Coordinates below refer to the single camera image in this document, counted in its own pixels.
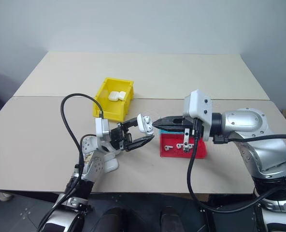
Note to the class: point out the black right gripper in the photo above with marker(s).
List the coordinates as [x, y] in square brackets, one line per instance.
[188, 124]

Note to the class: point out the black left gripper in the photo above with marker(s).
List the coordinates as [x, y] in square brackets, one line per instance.
[117, 137]

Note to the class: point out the white charging case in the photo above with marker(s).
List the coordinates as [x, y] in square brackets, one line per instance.
[113, 96]
[111, 166]
[148, 128]
[122, 95]

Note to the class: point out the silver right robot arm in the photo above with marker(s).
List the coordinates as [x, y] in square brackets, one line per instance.
[261, 145]

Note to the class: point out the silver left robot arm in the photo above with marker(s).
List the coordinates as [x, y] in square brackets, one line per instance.
[91, 164]

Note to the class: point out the yellow plastic bin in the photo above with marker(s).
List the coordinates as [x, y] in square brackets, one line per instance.
[109, 112]

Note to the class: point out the white closed charging case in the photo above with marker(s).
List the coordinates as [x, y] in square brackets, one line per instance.
[122, 95]
[113, 96]

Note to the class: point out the red shallow tray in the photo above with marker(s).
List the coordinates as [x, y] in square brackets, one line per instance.
[172, 153]

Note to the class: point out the black metal base platform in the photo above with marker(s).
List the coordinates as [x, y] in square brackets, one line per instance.
[143, 212]

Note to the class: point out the dark rounded shape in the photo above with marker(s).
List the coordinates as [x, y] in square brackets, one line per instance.
[170, 220]
[114, 221]

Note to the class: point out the white shoe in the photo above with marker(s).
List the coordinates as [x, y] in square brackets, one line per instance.
[4, 196]

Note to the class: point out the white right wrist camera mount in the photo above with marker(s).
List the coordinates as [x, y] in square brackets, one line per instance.
[197, 106]

